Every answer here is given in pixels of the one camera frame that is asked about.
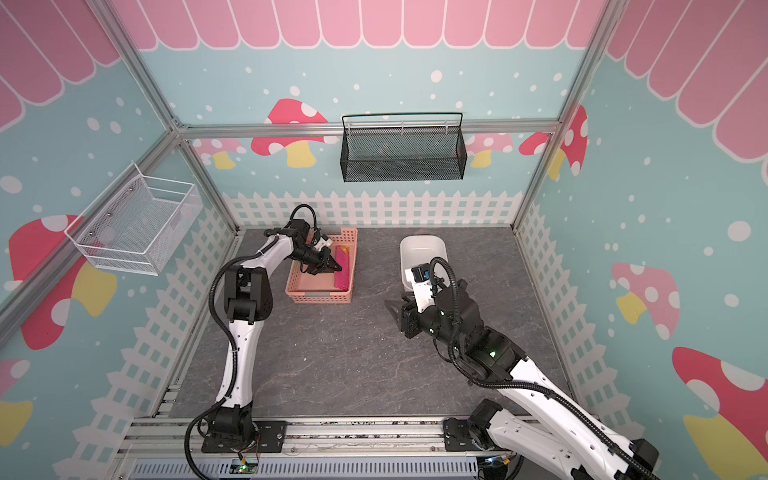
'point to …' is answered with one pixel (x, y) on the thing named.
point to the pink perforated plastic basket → (307, 288)
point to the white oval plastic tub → (418, 250)
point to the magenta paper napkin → (342, 278)
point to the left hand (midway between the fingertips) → (339, 270)
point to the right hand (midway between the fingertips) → (392, 299)
